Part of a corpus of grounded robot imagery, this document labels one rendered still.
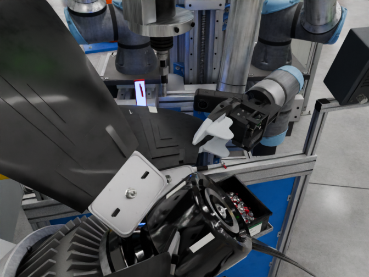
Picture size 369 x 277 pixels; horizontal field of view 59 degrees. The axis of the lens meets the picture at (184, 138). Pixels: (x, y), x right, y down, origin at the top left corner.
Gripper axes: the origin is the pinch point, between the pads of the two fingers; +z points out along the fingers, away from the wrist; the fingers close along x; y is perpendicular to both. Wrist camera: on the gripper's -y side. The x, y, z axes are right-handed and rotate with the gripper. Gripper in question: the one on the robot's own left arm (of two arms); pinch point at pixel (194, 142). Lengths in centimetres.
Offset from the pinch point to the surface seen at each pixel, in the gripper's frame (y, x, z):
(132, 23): 0.6, -25.7, 14.9
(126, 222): 6.8, -5.7, 22.3
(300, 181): 12, 42, -50
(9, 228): -101, 117, 12
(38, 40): -9.2, -22.0, 20.0
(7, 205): -109, 109, 7
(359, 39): 10, -7, -55
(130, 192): 5.3, -8.1, 20.2
